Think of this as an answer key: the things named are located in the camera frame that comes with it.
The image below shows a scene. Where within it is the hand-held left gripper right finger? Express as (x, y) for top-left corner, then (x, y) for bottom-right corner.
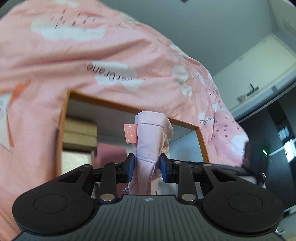
(159, 154), (241, 203)

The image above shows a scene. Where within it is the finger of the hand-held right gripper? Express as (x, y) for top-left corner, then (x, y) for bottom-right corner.
(170, 158), (247, 178)

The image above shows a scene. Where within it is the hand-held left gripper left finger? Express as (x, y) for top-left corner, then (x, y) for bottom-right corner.
(55, 153), (135, 202)

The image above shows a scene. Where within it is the pink fabric pouch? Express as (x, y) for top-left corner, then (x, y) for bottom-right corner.
(124, 111), (174, 195)

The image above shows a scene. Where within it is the dark illustrated card box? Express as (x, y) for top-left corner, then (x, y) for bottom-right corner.
(62, 116), (98, 149)

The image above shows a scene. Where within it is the dark desk unit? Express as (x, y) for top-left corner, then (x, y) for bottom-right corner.
(235, 91), (296, 212)

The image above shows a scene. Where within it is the black shelf ornament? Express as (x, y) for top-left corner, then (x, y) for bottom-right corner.
(246, 83), (260, 96)

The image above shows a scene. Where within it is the pink cloud printed blanket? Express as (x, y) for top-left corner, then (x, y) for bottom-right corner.
(0, 0), (251, 241)

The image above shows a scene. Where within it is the white wall cabinet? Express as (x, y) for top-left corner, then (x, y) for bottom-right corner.
(211, 32), (296, 117)

